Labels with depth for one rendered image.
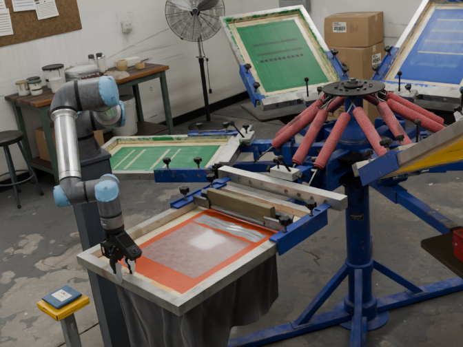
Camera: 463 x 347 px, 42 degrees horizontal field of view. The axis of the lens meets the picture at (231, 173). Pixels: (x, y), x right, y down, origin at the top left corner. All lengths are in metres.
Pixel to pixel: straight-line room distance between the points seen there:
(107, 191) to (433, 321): 2.11
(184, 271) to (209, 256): 0.13
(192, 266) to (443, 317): 1.76
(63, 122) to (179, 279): 0.69
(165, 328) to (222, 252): 0.35
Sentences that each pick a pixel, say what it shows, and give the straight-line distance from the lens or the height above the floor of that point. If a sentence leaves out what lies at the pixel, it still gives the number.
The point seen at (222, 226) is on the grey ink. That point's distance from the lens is 2.45.
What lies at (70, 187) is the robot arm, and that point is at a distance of 2.13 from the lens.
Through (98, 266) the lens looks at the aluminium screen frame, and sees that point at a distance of 2.26.
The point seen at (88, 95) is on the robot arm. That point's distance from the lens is 2.28.
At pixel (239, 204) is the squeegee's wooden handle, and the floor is 1.04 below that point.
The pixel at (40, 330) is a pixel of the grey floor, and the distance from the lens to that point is 3.86.
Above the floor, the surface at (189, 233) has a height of 0.96.
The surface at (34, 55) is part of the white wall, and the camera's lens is 6.15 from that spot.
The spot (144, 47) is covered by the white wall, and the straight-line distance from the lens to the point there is 6.86.
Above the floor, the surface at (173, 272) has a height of 0.95.
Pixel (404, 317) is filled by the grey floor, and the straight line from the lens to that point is 3.54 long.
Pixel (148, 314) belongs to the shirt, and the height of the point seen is 0.77.
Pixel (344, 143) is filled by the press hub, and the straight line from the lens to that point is 2.99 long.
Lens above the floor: 2.05
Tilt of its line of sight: 22 degrees down
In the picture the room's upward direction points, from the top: 7 degrees counter-clockwise
